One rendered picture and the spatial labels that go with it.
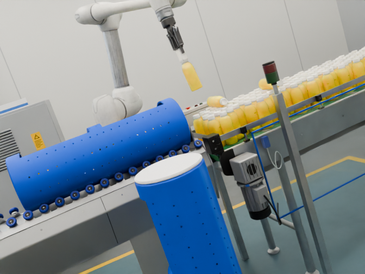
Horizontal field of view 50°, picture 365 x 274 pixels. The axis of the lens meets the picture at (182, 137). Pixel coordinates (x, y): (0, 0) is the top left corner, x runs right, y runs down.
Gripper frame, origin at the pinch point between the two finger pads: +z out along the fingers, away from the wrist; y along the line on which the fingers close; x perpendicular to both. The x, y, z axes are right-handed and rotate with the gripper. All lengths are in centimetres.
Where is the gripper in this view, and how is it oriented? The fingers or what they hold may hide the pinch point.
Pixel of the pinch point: (181, 55)
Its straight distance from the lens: 216.6
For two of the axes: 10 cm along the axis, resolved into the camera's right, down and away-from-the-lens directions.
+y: 3.4, -0.5, -9.4
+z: 3.8, 9.2, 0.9
